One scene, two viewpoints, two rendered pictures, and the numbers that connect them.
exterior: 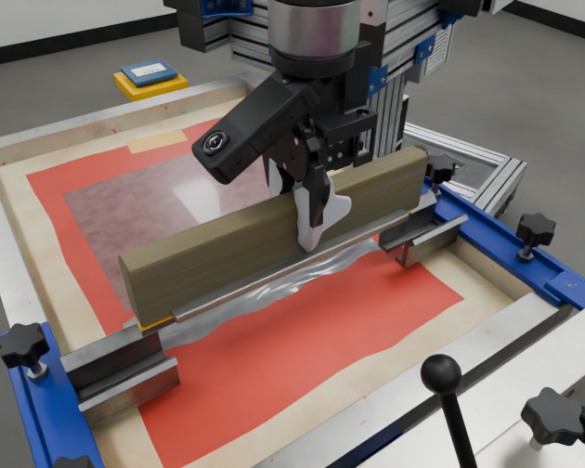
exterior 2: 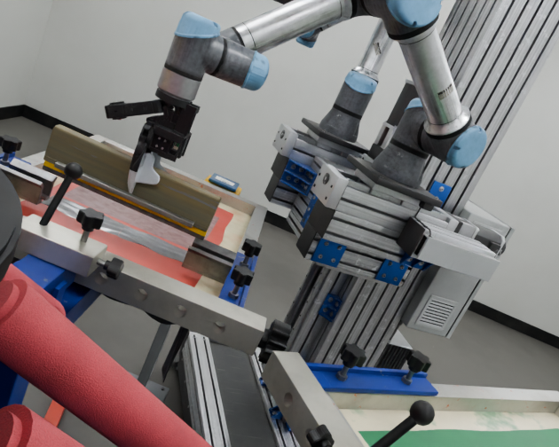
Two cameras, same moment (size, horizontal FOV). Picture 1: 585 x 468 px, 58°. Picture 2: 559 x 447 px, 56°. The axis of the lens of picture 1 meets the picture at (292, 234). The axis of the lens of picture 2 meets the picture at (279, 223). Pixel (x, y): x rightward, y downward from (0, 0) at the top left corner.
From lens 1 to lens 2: 83 cm
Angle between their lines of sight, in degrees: 35
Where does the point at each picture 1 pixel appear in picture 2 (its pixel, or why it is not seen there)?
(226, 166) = (109, 108)
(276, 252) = (115, 178)
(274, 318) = (105, 235)
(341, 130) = (162, 130)
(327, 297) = (137, 251)
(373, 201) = (177, 199)
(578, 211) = not seen: outside the picture
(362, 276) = (164, 262)
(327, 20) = (169, 76)
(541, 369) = (142, 272)
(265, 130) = (131, 105)
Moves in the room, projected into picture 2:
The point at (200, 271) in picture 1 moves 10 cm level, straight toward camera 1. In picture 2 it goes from (79, 153) to (39, 154)
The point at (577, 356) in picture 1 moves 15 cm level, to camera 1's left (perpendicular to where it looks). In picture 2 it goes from (164, 284) to (111, 238)
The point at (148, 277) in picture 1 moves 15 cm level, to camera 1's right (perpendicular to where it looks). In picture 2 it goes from (59, 135) to (102, 168)
